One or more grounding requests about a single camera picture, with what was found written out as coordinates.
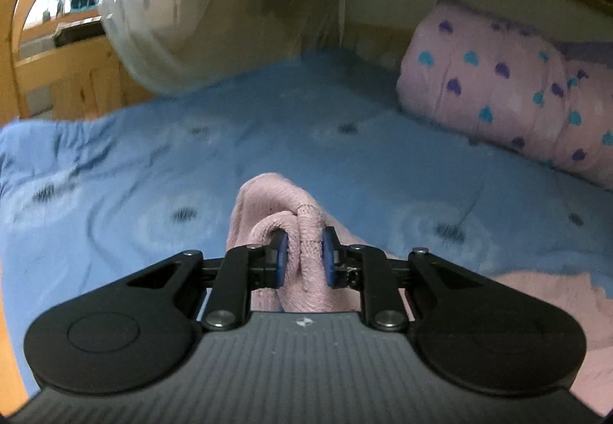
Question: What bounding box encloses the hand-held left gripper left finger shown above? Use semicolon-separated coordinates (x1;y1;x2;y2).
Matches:
125;231;290;333

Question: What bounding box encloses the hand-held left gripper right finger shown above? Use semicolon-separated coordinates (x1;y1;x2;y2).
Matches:
321;226;485;333

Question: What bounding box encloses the pink knitted garment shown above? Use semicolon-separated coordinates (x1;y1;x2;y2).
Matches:
225;172;613;420

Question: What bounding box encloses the blue flower-print bed sheet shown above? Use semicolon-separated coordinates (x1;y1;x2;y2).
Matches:
0;48;613;398

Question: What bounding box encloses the translucent mosquito net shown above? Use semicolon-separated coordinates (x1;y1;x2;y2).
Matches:
84;0;346;96

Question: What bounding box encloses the pink heart-print quilt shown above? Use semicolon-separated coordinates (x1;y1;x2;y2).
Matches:
396;0;613;192

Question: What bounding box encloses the wooden cabinet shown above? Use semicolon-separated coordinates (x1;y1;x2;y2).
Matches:
14;19;161;121

